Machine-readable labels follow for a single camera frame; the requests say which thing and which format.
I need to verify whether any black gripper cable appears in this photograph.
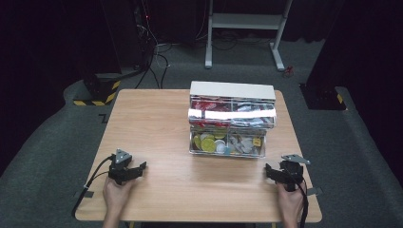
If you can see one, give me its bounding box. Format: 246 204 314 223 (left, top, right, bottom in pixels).
294 177 310 228
70 154 116 220

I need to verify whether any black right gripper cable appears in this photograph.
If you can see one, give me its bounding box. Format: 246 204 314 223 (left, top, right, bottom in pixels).
294 177 310 228

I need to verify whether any bundle of floor cables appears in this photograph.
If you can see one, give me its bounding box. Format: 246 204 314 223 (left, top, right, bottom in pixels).
134 18 203 90

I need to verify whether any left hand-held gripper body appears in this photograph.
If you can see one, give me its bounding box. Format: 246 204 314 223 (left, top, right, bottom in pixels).
107 148 143 186

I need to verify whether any pile of round capsules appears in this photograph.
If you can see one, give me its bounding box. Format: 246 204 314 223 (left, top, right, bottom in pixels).
191 130 228 155

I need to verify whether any person's left hand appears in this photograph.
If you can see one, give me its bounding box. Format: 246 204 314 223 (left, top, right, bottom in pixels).
102 176 136 220

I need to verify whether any black stand with striped base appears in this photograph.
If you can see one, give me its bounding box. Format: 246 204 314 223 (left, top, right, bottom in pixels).
72 71 123 107

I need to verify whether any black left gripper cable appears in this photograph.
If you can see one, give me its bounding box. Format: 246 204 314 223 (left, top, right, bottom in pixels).
70 154 116 220

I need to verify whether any grey tape piece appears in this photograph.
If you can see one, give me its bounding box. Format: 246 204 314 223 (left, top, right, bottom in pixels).
305 186 324 197
73 189 95 200

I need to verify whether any black stand base yellow mark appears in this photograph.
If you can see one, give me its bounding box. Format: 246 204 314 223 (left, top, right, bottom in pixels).
298 83 348 112

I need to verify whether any pile of red sachets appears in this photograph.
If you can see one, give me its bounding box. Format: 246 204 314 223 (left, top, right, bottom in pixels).
190 100 233 127

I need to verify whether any person's right hand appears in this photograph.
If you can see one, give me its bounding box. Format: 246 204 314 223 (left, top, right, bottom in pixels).
276 181 308 220

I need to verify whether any black equipment tower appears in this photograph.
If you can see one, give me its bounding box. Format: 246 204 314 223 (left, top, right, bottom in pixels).
132 0 155 69

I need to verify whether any clear acrylic organizer box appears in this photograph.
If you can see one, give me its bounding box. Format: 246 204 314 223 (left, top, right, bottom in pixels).
187 80 278 160

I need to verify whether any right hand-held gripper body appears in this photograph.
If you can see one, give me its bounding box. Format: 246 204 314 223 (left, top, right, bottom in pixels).
278 153 312 193

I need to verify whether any white metal stand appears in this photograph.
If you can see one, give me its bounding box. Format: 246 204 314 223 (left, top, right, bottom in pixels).
204 0 295 72

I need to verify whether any pile of white packets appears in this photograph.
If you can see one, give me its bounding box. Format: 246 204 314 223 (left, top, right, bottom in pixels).
227 134 264 156

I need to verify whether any pile of silver sachets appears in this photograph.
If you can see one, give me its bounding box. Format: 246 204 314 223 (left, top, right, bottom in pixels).
231 102 276 128

